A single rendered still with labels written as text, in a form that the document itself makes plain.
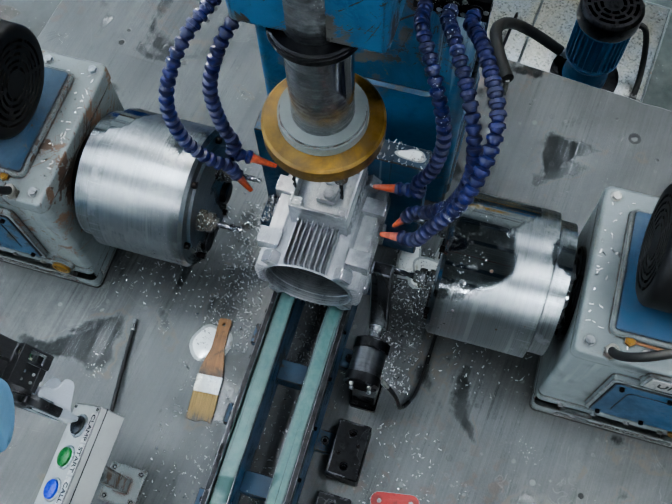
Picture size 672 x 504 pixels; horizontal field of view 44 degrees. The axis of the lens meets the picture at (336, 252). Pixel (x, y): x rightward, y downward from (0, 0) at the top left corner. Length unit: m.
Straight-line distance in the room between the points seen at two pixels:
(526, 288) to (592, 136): 0.64
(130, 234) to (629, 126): 1.07
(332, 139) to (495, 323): 0.40
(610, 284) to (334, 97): 0.52
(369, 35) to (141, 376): 0.92
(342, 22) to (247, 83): 0.96
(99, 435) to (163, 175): 0.42
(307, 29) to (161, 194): 0.51
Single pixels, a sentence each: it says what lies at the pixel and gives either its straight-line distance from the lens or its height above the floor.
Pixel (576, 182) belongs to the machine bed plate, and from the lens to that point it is 1.82.
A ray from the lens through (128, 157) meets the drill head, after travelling 1.42.
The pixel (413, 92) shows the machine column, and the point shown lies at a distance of 1.43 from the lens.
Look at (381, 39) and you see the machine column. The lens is 0.97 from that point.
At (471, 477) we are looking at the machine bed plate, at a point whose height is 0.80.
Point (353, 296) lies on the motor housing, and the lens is 1.42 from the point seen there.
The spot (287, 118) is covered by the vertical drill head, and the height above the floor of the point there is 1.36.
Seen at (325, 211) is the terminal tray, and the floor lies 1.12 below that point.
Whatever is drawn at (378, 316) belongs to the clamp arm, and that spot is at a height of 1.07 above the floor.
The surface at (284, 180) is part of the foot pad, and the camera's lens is 1.46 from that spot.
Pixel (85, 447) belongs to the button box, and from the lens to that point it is 1.35.
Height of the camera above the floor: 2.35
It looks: 67 degrees down
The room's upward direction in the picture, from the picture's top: 4 degrees counter-clockwise
